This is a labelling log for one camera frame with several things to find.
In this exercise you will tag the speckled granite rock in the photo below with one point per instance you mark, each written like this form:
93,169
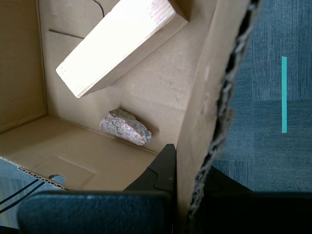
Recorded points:
124,128

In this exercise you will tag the light wooden block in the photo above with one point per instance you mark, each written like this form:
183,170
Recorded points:
117,48

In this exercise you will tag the brown cardboard box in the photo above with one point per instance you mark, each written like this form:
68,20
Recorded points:
195,109

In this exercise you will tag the long teal floor tape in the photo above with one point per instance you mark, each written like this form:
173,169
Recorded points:
284,97

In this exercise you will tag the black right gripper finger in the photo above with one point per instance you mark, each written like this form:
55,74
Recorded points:
256,214
97,212

